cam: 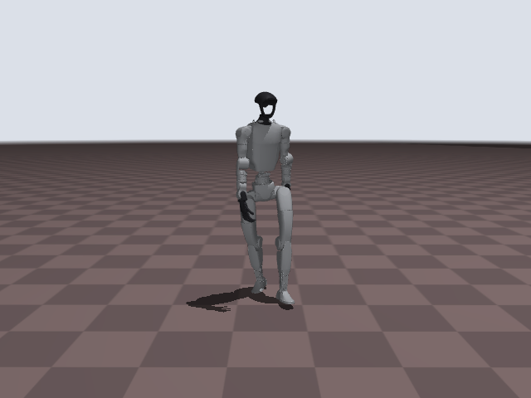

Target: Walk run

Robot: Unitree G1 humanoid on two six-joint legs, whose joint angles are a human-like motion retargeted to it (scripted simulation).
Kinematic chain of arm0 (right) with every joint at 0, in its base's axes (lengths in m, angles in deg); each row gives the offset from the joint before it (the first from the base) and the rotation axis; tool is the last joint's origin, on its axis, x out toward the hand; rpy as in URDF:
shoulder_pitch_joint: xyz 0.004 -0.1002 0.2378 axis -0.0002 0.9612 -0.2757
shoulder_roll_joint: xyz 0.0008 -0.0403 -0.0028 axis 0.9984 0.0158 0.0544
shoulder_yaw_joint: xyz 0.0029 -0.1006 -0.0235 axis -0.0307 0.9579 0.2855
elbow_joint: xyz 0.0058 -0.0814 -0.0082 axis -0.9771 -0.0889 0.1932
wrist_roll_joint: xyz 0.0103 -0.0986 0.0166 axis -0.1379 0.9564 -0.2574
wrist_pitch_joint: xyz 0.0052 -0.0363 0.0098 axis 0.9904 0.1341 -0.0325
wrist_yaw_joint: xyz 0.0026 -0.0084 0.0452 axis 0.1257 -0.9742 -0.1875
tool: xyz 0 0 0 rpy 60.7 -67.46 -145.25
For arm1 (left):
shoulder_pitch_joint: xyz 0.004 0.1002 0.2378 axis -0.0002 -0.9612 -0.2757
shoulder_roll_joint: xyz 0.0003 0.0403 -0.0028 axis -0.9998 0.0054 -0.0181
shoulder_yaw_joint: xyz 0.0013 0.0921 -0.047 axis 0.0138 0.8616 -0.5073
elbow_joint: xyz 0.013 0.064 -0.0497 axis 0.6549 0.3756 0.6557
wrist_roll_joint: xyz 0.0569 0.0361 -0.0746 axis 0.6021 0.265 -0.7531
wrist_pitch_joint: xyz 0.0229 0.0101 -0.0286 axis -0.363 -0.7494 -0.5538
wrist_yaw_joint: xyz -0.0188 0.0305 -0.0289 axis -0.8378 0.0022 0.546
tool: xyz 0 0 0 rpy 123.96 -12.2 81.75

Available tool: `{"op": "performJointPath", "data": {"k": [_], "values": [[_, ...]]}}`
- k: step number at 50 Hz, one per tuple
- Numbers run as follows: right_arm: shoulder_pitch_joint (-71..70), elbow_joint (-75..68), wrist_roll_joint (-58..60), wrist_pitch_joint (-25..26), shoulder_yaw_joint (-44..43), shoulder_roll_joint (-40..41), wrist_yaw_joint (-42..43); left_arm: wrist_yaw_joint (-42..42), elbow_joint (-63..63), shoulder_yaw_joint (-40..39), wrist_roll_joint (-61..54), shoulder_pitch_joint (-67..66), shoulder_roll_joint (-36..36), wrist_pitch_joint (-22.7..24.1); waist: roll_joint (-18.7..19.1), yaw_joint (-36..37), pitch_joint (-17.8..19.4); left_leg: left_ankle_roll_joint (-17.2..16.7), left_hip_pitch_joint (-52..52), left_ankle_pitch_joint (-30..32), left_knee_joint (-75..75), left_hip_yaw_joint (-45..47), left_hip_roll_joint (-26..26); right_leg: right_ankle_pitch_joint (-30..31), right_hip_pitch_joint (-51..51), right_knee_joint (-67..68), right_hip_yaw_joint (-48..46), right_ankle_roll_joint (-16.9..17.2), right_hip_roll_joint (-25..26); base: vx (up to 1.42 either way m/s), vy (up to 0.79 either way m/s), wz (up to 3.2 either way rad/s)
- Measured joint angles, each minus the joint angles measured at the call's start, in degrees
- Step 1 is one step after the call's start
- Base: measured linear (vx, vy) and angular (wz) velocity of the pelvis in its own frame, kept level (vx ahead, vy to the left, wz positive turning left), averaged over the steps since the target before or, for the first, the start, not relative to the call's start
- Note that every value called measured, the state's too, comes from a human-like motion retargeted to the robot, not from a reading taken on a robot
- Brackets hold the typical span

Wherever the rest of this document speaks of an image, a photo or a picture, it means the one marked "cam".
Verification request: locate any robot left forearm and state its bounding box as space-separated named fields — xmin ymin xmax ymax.
xmin=281 ymin=162 xmax=293 ymax=187

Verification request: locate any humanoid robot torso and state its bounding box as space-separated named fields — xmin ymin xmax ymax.
xmin=246 ymin=119 xmax=282 ymax=201

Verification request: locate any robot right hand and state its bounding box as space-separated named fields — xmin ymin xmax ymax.
xmin=238 ymin=191 xmax=255 ymax=222

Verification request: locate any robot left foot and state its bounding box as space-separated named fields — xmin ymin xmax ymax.
xmin=276 ymin=290 xmax=295 ymax=304

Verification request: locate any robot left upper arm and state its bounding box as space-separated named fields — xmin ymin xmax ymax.
xmin=280 ymin=125 xmax=294 ymax=165

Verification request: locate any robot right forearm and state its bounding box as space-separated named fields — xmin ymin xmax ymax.
xmin=236 ymin=158 xmax=247 ymax=200

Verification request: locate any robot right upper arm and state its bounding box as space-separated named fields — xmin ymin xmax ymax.
xmin=236 ymin=125 xmax=252 ymax=169

